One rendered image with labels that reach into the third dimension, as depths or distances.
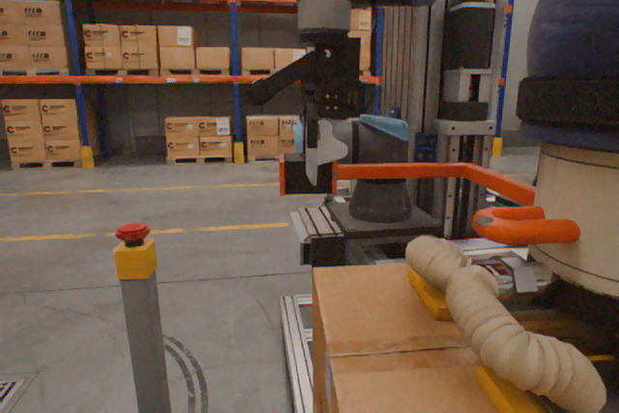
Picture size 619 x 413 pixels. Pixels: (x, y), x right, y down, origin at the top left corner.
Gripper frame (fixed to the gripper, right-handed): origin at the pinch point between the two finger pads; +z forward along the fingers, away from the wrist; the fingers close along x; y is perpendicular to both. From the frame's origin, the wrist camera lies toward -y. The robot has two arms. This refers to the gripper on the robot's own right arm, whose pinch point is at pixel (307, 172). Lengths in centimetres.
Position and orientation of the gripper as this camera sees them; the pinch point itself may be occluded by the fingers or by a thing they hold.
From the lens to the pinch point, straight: 59.6
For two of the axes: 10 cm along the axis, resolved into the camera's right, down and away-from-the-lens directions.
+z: -0.2, 9.7, 2.4
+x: -0.8, -2.4, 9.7
